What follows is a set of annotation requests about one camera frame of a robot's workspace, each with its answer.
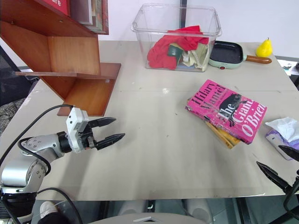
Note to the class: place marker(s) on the brown wooden bookshelf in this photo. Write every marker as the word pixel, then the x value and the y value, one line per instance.
pixel 70 53

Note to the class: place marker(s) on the pink paperback book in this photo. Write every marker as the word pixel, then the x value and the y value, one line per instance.
pixel 224 109

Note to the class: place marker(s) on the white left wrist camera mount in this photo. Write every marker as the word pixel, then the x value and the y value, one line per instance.
pixel 74 126

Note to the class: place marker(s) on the yellow pear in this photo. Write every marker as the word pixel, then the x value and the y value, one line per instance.
pixel 264 49

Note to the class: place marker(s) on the red and beige clothes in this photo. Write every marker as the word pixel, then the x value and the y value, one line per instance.
pixel 161 54

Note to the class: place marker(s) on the yellow book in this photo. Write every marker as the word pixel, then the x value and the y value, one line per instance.
pixel 227 138

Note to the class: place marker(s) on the white shoe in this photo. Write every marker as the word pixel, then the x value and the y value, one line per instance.
pixel 47 207

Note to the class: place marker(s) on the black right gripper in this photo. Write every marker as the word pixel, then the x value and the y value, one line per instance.
pixel 296 184

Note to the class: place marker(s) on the red box with white lettering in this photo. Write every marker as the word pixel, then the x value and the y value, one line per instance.
pixel 56 4

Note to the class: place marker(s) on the clear plastic bin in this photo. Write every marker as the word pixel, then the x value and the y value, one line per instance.
pixel 144 30

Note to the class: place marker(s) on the purple tissue pack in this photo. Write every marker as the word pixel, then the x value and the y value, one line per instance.
pixel 283 130

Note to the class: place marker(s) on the mint green electric pan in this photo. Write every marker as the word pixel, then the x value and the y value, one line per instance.
pixel 225 54

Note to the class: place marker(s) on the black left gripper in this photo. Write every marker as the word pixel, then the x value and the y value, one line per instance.
pixel 87 141

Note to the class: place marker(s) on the black mesh chair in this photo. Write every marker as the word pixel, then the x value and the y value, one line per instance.
pixel 11 77

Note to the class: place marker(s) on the cream cloth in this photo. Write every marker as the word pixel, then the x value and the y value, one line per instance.
pixel 198 56

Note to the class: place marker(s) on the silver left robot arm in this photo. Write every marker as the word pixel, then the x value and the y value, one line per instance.
pixel 35 145

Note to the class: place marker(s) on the dark green patch item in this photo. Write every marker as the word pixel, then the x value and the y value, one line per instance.
pixel 174 50

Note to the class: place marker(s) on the plaid fabric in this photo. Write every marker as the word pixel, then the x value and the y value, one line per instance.
pixel 9 112

